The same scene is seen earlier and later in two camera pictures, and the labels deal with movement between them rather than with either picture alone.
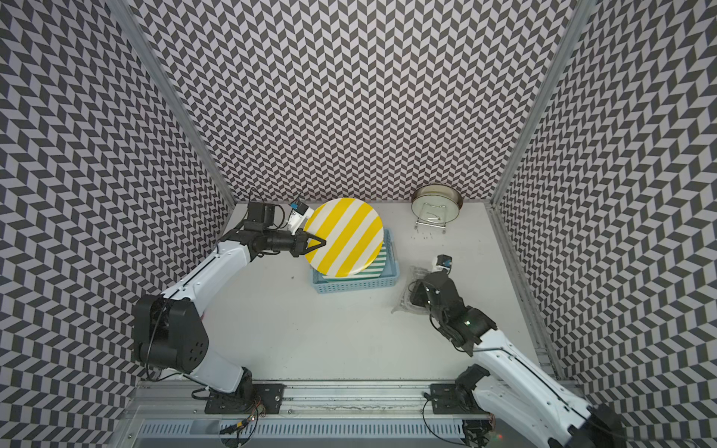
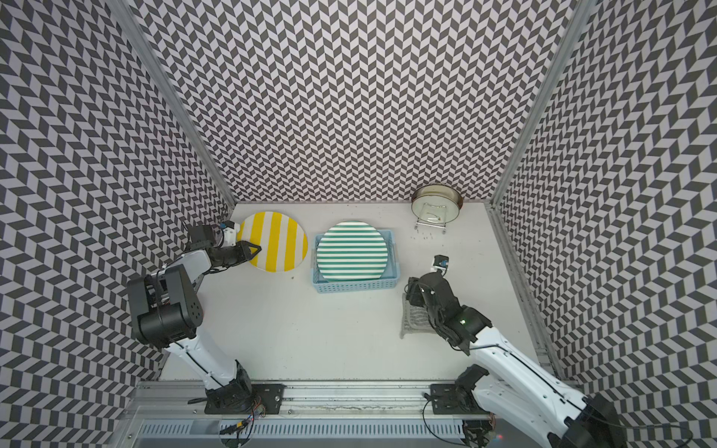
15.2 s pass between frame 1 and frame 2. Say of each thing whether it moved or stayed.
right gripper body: stayed
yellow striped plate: moved
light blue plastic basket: stayed
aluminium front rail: stayed
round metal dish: stayed
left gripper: moved
